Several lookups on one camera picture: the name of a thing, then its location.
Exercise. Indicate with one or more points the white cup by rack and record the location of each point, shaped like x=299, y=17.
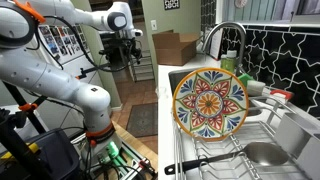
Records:
x=255, y=88

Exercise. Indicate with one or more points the clear plastic cup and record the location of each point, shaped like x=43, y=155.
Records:
x=161, y=93

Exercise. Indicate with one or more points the brown cardboard box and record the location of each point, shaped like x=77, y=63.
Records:
x=175, y=49

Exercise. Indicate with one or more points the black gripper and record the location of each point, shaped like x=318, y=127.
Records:
x=118, y=51

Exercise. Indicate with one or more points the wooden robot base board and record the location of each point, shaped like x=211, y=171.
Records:
x=136, y=144

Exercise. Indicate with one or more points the dark floor mat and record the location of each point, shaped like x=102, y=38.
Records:
x=143, y=120

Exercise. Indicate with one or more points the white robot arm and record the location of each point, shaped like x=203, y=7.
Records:
x=18, y=20

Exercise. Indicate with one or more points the green dish sponge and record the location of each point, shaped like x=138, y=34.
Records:
x=244, y=78

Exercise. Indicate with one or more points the green soap bottle white cap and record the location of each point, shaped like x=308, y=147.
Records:
x=228, y=61

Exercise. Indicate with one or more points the colourful floral ceramic plate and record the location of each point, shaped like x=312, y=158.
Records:
x=210, y=103

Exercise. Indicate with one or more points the white refrigerator with photos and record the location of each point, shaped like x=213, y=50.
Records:
x=58, y=46

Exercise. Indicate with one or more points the metal wire dish rack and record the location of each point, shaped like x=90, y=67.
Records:
x=270, y=121

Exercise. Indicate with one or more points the white wall outlet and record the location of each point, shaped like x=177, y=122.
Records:
x=153, y=25

